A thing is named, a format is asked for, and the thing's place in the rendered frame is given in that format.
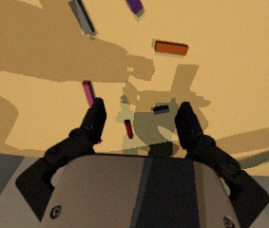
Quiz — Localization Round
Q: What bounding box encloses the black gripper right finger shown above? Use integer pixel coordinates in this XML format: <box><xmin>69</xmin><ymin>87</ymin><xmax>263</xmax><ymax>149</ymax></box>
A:
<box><xmin>175</xmin><ymin>102</ymin><xmax>269</xmax><ymax>228</ymax></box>

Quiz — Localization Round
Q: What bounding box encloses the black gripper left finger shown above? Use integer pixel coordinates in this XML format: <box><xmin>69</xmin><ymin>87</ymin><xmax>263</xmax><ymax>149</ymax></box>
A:
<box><xmin>15</xmin><ymin>97</ymin><xmax>106</xmax><ymax>222</ymax></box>

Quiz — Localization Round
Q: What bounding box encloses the purple rod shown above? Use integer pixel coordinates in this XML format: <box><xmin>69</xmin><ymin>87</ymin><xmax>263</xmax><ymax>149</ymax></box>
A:
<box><xmin>127</xmin><ymin>0</ymin><xmax>143</xmax><ymax>14</ymax></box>

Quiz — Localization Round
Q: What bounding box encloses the orange-brown rectangular block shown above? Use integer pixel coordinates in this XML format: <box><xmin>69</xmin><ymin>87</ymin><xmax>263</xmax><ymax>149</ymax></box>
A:
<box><xmin>154</xmin><ymin>41</ymin><xmax>189</xmax><ymax>56</ymax></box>

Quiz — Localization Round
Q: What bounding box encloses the pink rod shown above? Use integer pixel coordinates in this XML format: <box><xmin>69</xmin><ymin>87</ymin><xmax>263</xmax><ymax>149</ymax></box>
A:
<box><xmin>82</xmin><ymin>81</ymin><xmax>95</xmax><ymax>107</ymax></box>

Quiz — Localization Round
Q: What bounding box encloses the dark red rod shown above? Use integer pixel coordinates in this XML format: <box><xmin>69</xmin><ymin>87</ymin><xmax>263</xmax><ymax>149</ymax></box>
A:
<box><xmin>125</xmin><ymin>120</ymin><xmax>133</xmax><ymax>139</ymax></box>

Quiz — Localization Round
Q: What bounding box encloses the grey rod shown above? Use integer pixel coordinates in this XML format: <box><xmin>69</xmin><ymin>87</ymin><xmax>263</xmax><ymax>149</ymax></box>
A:
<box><xmin>68</xmin><ymin>0</ymin><xmax>95</xmax><ymax>35</ymax></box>
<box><xmin>153</xmin><ymin>105</ymin><xmax>169</xmax><ymax>115</ymax></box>

